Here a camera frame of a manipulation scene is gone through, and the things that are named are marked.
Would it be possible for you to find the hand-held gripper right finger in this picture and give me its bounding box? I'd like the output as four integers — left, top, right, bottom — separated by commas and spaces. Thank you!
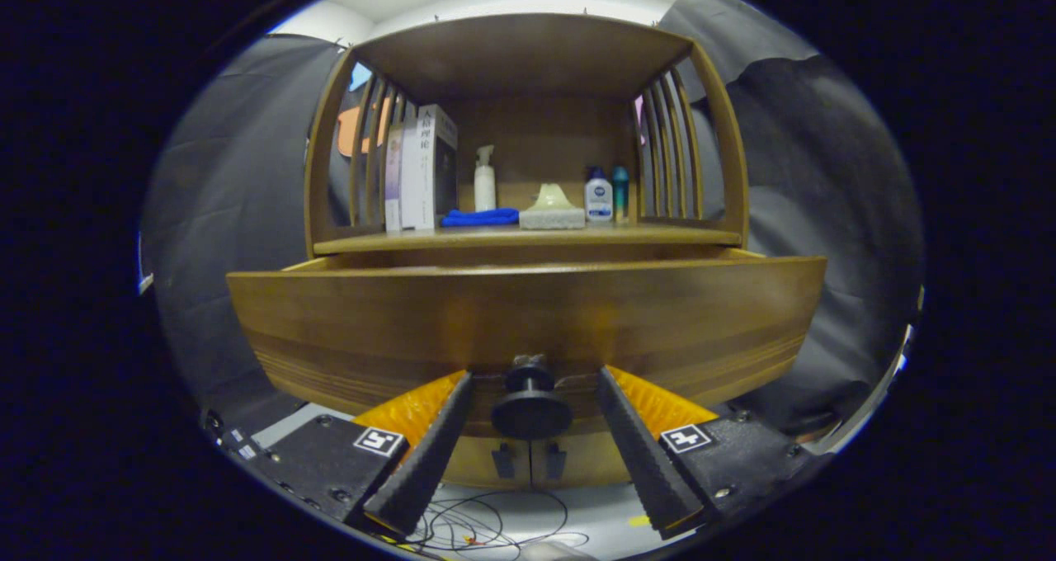
596, 365, 834, 541

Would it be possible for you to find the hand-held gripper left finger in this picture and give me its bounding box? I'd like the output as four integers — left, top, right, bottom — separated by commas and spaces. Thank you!
239, 369, 475, 537

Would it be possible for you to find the black drawer knob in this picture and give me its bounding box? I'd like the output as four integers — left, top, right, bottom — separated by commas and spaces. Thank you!
491, 355, 574, 441

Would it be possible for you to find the wooden drawer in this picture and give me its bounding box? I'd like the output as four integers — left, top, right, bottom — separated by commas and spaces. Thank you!
227, 247, 827, 438

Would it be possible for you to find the pale green packet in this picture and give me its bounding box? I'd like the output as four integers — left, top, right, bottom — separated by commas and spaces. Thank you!
518, 183, 587, 230

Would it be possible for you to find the wooden cabinet door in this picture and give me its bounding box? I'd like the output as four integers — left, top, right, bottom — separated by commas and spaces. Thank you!
528, 436, 638, 489
448, 436, 533, 488

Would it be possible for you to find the wooden countertop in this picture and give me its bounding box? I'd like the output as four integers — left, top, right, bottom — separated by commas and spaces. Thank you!
313, 221, 742, 255

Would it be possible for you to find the wooden cabinet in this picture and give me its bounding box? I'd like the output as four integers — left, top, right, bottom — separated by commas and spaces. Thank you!
304, 12, 750, 489

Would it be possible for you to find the white rounded object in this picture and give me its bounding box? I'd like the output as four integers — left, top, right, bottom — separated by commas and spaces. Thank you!
520, 540, 595, 561

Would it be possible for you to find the black floor device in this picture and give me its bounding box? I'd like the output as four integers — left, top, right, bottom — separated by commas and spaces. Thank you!
206, 408, 273, 463

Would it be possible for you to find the blue folded cloth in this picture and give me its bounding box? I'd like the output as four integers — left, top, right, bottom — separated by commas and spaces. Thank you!
441, 207, 521, 229

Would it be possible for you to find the white bottle dark blue cap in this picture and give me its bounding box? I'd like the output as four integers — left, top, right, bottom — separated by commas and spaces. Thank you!
584, 167, 614, 223

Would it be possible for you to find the white pump bottle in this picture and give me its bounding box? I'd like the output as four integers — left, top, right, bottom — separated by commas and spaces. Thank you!
474, 145, 497, 212

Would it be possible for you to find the thick white book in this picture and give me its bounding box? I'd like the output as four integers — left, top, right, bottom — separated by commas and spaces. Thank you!
400, 104, 459, 232

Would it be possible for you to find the thin purple book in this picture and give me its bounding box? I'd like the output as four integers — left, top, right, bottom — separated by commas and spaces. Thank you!
384, 124, 405, 233

